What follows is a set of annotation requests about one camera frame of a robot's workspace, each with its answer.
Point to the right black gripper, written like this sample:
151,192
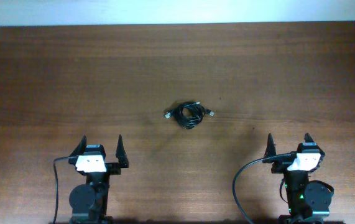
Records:
280,166

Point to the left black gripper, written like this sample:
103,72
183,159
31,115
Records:
114,168

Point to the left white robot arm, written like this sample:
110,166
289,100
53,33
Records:
89,201

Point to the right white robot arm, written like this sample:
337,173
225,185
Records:
308,200

